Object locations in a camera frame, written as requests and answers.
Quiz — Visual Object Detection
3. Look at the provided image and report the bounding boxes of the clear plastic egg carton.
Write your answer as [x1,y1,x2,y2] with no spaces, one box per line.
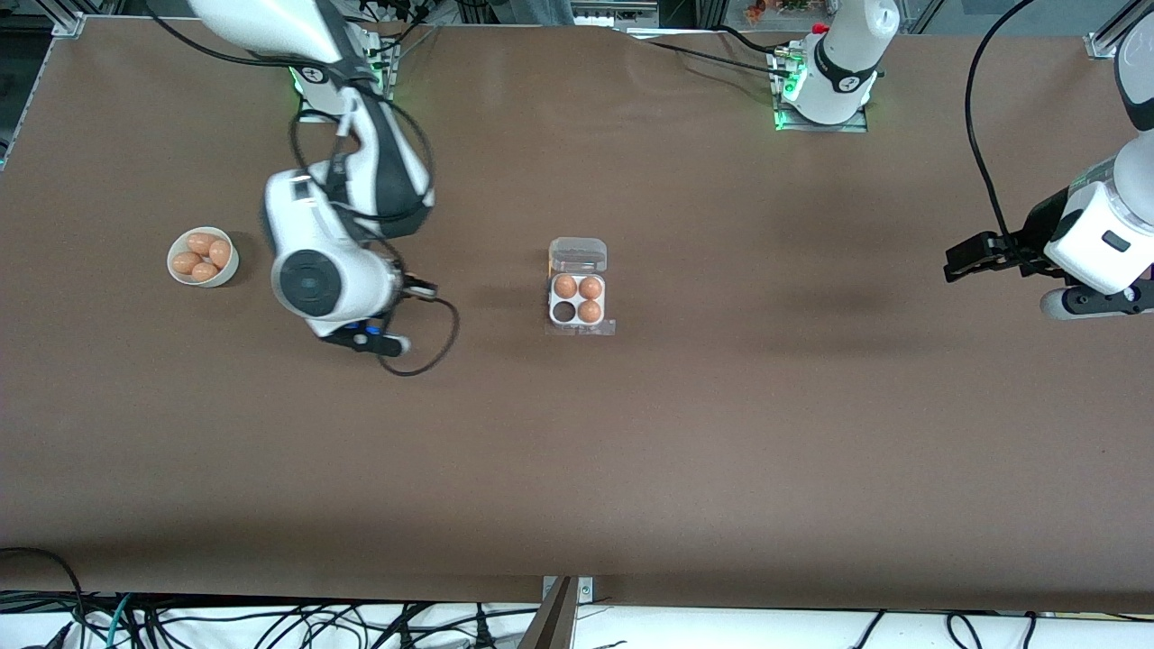
[545,236,618,338]

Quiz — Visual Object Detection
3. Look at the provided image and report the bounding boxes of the white ceramic bowl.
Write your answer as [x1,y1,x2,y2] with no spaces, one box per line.
[166,225,240,289]

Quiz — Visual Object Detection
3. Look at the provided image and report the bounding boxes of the person in blue clothing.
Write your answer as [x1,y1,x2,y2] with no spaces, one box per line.
[491,0,575,26]

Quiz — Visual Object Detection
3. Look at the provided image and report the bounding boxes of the orange background items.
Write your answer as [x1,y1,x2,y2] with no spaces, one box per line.
[743,0,812,24]

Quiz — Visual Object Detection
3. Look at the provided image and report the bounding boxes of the white power strip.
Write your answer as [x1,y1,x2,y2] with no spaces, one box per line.
[573,0,662,29]

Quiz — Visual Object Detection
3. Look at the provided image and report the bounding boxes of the right arm black wrist cable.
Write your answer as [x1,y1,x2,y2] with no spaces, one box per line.
[144,0,462,379]

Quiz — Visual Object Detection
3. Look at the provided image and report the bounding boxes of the arm black wrist cable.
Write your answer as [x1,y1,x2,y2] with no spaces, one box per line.
[966,0,1040,246]
[144,0,462,379]

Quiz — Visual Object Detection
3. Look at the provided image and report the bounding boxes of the left arm black wrist cable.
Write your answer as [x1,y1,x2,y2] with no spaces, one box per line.
[966,0,1040,246]

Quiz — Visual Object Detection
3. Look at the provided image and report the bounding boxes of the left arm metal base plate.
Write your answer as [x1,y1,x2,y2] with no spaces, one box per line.
[773,45,872,133]

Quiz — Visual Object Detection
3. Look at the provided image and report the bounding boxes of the aluminium frame profile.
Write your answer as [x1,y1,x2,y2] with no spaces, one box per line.
[36,0,118,39]
[1085,0,1154,60]

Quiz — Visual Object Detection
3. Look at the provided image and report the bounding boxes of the black cable on table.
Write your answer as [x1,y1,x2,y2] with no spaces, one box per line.
[717,25,803,58]
[643,39,782,76]

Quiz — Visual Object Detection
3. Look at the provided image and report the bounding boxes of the small metal table bracket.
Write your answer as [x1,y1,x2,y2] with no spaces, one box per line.
[541,575,594,604]

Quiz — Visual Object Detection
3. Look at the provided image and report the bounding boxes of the tangled black floor cables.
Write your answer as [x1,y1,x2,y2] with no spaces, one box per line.
[135,599,542,649]

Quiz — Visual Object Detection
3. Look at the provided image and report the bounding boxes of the teal floor cable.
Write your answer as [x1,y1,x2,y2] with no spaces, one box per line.
[106,593,138,649]

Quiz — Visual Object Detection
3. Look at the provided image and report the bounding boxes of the black looped floor cable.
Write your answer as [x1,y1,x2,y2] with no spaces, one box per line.
[0,545,87,649]

